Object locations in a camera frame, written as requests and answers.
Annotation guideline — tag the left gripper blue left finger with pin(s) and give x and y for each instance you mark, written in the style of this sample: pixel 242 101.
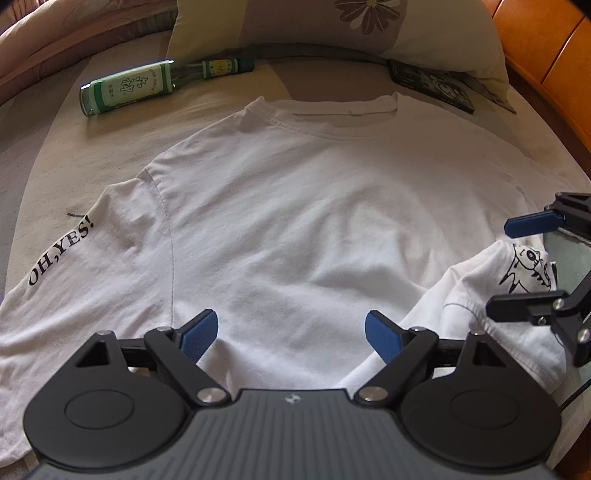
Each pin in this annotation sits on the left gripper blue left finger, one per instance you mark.
pixel 176 353

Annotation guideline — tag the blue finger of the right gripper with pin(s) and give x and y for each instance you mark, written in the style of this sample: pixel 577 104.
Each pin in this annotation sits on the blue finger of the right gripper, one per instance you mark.
pixel 534 308
pixel 533 224

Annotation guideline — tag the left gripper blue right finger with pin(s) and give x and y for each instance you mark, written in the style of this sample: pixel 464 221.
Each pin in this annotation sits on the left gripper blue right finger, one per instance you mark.
pixel 405 353

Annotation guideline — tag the white printed t-shirt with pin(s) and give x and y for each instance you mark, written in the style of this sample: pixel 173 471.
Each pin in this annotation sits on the white printed t-shirt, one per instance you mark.
pixel 292 221

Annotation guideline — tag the orange wooden headboard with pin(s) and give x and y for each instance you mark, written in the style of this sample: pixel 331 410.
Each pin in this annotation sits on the orange wooden headboard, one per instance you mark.
pixel 547 51

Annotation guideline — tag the floral patchwork pillow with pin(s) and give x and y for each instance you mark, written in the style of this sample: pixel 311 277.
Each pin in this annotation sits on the floral patchwork pillow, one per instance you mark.
pixel 457 37

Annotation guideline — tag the green glass bottle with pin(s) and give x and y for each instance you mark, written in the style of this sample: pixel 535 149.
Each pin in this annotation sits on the green glass bottle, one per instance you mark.
pixel 152 80

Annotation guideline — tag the pink folded quilt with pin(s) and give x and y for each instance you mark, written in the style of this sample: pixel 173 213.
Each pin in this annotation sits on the pink folded quilt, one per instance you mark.
pixel 58 34

